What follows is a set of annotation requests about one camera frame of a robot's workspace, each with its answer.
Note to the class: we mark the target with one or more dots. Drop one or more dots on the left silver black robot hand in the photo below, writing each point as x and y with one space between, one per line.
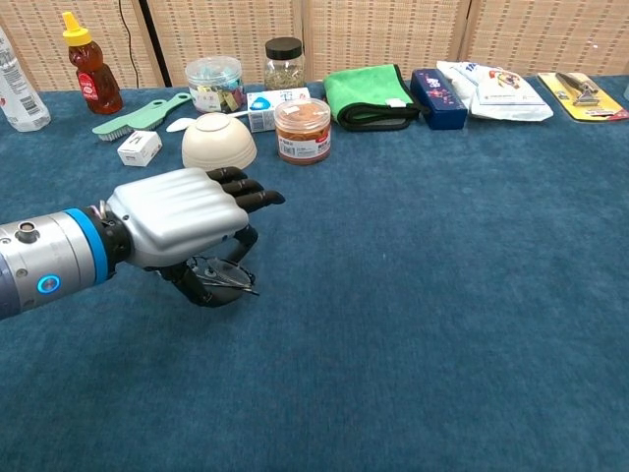
182 211

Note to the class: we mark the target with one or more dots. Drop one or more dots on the thin-framed eyeglasses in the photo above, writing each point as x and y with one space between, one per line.
221 270

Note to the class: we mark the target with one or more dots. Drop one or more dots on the beige upturned bowl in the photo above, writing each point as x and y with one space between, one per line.
218 145

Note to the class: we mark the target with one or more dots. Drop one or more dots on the small white box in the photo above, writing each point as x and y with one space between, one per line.
140 147

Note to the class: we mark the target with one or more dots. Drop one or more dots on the white plastic spoon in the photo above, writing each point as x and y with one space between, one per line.
177 125

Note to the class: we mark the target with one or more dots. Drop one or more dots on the white blue milk carton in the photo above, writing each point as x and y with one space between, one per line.
260 112

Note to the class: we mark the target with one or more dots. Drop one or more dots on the clear jar of binder clips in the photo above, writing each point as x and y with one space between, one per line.
213 88

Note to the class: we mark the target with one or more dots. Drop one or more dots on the clear jar of rubber bands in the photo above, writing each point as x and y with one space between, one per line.
302 133

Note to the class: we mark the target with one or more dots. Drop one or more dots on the honey bottle yellow cap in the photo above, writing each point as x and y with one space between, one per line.
96 83

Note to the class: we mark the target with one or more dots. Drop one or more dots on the black stand pole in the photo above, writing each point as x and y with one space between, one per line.
156 44

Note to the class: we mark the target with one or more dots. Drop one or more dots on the glass jar black lid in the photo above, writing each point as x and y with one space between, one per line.
285 69

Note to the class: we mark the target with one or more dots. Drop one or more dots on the white bottle yellow cap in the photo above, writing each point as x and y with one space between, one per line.
19 98

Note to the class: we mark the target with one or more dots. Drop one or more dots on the folded green towel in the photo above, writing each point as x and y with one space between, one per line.
366 93

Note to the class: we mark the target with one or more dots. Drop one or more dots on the blue carpet table cover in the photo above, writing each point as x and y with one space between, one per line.
417 295

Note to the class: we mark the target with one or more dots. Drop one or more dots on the bamboo folding screen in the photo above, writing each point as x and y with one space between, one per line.
383 34

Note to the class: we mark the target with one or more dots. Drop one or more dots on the dark blue box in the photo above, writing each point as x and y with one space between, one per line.
440 100

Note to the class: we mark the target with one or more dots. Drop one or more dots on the white printed pouch bag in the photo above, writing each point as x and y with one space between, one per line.
501 96

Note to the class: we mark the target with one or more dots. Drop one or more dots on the yellow razor blister pack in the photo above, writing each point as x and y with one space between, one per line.
585 100

